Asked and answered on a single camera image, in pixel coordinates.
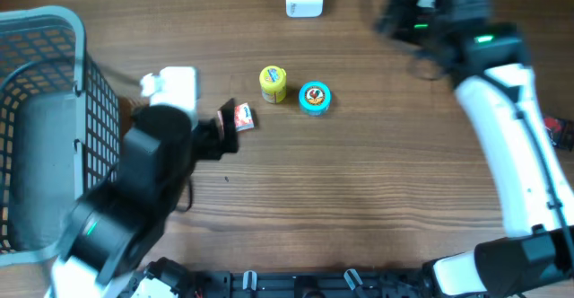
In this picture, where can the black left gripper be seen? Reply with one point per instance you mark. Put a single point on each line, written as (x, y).
(207, 128)

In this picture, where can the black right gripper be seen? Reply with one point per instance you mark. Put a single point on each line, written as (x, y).
(401, 5)

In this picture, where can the red snack box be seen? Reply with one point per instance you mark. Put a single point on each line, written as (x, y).
(243, 118)

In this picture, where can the yellow cylindrical container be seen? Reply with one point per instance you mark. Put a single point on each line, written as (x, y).
(272, 81)

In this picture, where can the teal tin can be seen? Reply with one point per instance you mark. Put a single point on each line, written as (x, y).
(315, 98)

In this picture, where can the red silver foil packet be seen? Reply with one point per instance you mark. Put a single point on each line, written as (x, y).
(560, 132)

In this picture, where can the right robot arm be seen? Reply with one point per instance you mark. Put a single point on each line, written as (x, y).
(494, 82)

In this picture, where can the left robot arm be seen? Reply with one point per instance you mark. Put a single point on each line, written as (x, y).
(112, 226)

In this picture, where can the grey plastic shopping basket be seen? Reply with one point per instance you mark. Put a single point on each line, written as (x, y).
(60, 128)

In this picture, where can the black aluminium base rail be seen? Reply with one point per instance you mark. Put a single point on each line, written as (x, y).
(169, 282)

